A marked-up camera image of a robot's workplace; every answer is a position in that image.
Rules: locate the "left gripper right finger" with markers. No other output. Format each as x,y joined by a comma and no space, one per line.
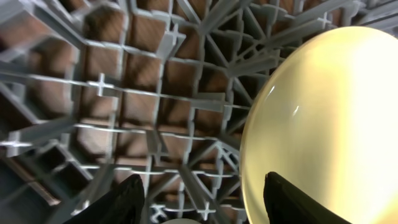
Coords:
287,204

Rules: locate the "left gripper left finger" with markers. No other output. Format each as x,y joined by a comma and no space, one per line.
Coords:
122,205

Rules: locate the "yellow round plate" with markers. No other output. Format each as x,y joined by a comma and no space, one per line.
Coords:
326,121

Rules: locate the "grey plastic dish rack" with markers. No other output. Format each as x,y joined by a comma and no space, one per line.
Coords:
95,91

